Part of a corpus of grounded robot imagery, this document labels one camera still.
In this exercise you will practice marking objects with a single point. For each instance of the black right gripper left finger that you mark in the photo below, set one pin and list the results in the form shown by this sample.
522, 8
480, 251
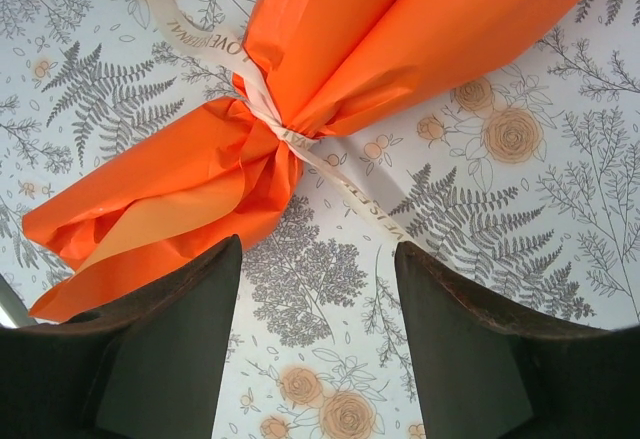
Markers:
125, 359

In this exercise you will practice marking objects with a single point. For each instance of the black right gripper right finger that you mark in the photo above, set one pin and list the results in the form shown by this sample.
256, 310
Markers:
500, 369

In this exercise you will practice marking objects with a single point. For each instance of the cream printed ribbon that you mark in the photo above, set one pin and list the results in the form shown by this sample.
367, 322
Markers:
215, 41

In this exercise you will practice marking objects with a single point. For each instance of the orange wrapping paper sheet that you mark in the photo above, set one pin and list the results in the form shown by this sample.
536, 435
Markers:
350, 49

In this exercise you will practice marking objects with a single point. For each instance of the floral patterned tablecloth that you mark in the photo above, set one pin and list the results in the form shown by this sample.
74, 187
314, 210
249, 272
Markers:
500, 234

